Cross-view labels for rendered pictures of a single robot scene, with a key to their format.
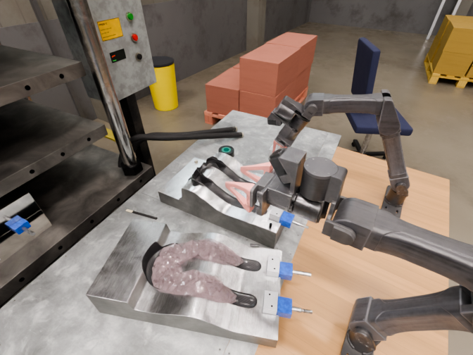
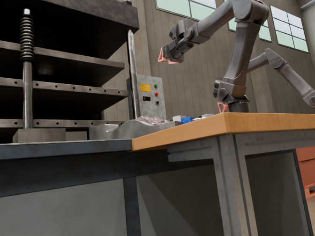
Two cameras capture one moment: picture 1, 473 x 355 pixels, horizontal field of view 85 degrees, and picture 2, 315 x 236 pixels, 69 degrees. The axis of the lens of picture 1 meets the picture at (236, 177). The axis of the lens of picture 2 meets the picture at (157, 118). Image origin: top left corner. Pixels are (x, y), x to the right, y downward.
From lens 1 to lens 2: 1.09 m
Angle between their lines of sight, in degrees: 56
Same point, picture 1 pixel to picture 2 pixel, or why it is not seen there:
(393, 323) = (230, 68)
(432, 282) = not seen: outside the picture
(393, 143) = (288, 72)
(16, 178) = (85, 122)
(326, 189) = (183, 25)
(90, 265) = not seen: hidden behind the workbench
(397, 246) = (206, 21)
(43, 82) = (111, 91)
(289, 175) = (174, 33)
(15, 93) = (100, 91)
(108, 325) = not seen: hidden behind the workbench
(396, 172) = (304, 91)
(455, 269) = (222, 8)
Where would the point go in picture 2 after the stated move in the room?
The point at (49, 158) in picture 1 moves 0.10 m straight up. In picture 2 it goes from (101, 121) to (100, 108)
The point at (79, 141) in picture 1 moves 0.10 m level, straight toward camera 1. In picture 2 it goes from (116, 121) to (116, 119)
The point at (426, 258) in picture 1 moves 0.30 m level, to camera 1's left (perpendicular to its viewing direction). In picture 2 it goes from (215, 15) to (143, 40)
